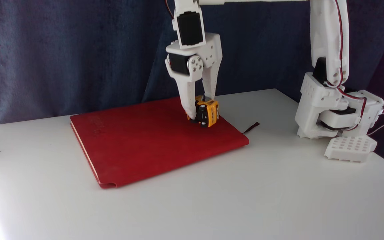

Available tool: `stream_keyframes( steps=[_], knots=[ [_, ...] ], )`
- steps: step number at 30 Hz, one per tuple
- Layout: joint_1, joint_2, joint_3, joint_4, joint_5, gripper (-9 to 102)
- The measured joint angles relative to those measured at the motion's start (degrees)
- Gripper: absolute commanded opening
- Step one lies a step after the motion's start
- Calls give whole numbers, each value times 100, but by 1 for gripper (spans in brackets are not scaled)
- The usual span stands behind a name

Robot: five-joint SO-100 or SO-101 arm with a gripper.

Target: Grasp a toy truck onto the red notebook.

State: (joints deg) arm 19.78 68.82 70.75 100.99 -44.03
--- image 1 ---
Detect yellow toy truck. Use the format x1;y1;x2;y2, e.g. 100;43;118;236
187;95;220;128

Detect red notebook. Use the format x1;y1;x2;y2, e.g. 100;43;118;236
70;97;250;189

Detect dark red bookmark ribbon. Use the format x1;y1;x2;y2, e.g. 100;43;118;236
243;122;261;134

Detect dark blue curtain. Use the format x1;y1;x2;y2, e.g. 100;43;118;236
0;0;384;172

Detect red white black servo cable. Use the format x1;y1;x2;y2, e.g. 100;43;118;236
164;0;176;20

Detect thin white red cable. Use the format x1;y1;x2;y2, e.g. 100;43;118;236
366;112;384;136

